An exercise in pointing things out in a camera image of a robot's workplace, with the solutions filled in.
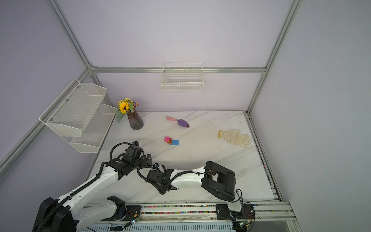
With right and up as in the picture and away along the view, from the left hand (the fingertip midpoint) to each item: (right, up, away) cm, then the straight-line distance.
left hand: (143, 161), depth 85 cm
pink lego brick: (+12, +12, +13) cm, 21 cm away
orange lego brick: (+14, +11, +14) cm, 23 cm away
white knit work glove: (+60, +14, +20) cm, 65 cm away
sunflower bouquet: (-14, +34, +6) cm, 37 cm away
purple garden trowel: (+21, +24, +27) cm, 41 cm away
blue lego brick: (+17, +9, +16) cm, 25 cm away
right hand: (+13, -13, 0) cm, 18 cm away
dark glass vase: (-12, +24, +18) cm, 33 cm away
